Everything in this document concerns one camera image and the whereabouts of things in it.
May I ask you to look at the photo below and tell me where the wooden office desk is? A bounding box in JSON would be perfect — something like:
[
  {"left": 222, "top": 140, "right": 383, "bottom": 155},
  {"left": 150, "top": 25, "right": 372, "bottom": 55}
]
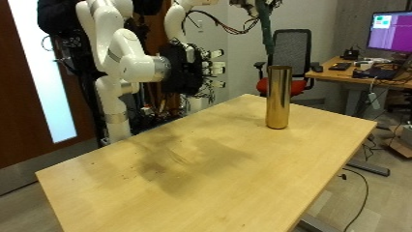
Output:
[{"left": 306, "top": 55, "right": 412, "bottom": 119}]

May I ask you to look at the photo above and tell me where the black mesh chair red seat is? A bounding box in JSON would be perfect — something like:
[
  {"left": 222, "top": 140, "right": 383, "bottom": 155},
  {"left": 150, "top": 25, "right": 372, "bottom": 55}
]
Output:
[{"left": 252, "top": 28, "right": 322, "bottom": 99}]

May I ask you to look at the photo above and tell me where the black equipment bundle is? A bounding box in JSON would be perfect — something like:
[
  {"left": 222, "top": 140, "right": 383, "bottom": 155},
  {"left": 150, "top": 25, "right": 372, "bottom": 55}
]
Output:
[{"left": 36, "top": 0, "right": 96, "bottom": 80}]

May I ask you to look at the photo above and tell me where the monitor with purple screen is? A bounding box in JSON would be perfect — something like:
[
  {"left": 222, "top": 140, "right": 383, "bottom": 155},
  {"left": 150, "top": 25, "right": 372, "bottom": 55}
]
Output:
[{"left": 366, "top": 10, "right": 412, "bottom": 54}]

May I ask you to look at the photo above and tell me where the white power strip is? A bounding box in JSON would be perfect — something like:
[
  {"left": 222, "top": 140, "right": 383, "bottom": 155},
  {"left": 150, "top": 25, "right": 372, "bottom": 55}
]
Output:
[{"left": 367, "top": 91, "right": 383, "bottom": 111}]

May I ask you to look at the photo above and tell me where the red black cable bundle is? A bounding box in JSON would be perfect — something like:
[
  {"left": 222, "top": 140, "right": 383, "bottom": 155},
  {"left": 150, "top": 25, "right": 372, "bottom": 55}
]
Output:
[{"left": 182, "top": 9, "right": 260, "bottom": 36}]

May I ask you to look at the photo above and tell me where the black robot stand with wiring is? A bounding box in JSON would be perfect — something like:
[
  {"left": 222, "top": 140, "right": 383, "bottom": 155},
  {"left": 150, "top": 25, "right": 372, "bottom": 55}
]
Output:
[{"left": 128, "top": 80, "right": 216, "bottom": 133}]

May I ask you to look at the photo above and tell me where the flower bouquet with green stem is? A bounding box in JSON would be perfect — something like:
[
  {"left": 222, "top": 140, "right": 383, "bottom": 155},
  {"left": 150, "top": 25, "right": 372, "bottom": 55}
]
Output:
[{"left": 255, "top": 0, "right": 276, "bottom": 58}]

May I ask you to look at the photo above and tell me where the black floor cable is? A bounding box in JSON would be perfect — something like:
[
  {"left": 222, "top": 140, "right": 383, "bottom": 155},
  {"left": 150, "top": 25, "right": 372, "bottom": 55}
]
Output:
[{"left": 340, "top": 166, "right": 371, "bottom": 232}]

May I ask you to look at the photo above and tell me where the cardboard box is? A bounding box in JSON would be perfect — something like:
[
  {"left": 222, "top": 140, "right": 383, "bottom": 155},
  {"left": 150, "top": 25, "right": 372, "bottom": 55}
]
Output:
[{"left": 383, "top": 121, "right": 412, "bottom": 160}]

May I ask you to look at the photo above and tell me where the grey table frame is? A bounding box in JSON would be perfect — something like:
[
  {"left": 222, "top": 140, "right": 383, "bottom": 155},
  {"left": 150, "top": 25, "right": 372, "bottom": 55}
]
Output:
[{"left": 295, "top": 130, "right": 394, "bottom": 232}]

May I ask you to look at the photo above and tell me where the black keyboard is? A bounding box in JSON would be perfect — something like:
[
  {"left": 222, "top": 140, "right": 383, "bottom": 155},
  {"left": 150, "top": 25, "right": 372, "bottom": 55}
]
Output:
[{"left": 327, "top": 62, "right": 355, "bottom": 72}]

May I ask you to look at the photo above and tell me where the black desk phone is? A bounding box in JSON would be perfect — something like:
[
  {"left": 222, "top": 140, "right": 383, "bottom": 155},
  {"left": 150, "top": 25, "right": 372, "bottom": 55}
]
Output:
[{"left": 342, "top": 47, "right": 360, "bottom": 61}]

